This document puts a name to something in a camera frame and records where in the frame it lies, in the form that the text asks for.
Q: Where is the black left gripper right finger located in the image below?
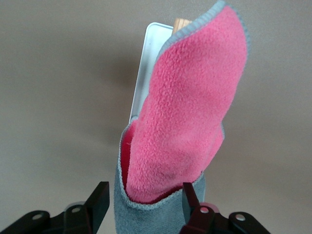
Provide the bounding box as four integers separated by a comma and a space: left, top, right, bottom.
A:
180, 182, 269, 234

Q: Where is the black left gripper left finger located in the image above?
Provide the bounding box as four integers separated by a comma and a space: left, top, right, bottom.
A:
0, 181, 110, 234

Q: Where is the pink and grey cloth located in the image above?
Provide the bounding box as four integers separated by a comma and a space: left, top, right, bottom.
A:
114, 0, 252, 234

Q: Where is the white rectangular tray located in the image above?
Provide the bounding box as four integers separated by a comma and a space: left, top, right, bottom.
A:
128, 22, 175, 121

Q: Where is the brown wooden stick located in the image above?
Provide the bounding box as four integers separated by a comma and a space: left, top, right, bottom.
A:
172, 17, 194, 34

